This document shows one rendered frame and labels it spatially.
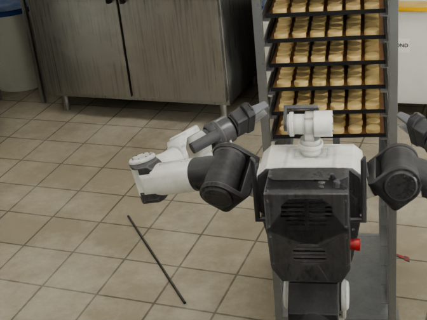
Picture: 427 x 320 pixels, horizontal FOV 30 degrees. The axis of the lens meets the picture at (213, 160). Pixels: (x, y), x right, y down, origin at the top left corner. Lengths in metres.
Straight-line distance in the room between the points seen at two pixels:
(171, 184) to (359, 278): 1.58
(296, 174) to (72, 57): 3.84
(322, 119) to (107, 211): 2.69
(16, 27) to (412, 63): 2.99
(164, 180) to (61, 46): 3.60
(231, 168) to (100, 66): 3.60
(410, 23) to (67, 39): 2.28
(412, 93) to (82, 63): 2.22
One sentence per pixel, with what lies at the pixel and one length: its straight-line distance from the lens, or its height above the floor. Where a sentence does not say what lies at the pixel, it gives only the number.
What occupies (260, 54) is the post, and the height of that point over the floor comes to 1.28.
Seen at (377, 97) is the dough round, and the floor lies 1.06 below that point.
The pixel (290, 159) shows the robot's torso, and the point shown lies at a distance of 2.01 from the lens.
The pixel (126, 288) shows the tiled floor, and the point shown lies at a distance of 3.86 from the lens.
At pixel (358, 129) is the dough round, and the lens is 2.91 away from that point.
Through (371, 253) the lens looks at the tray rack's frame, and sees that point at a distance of 3.69.
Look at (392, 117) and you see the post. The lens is 2.85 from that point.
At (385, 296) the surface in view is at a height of 0.23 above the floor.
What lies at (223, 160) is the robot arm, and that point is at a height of 1.29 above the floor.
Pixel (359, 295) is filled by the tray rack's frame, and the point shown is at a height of 0.15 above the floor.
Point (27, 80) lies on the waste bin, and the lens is 6.49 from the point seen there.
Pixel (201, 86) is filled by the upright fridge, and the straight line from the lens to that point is 5.27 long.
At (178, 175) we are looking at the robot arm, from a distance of 2.10.
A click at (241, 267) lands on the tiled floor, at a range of 3.89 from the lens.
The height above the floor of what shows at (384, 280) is 0.32.
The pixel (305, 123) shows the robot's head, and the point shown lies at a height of 1.38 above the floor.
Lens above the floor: 2.20
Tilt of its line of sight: 27 degrees down
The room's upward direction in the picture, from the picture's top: 6 degrees counter-clockwise
